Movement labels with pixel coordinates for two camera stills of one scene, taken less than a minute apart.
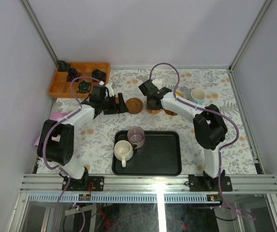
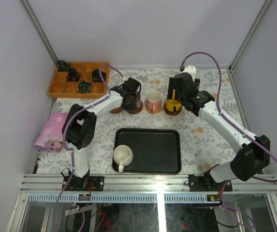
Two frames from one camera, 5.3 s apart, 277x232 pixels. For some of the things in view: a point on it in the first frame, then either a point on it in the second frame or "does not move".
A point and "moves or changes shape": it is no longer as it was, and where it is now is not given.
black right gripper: (149, 107) to (172, 87)
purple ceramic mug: (135, 136) to (138, 100)
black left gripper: (116, 104) to (132, 101)
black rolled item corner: (62, 63) does not move
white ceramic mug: (123, 151) moves or changes shape
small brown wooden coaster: (134, 105) does not move
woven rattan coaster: (153, 111) does not move
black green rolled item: (84, 86) does not move
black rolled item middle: (73, 74) does not move
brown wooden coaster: (170, 112) does not move
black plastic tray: (160, 155) does not move
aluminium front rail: (145, 183) does not move
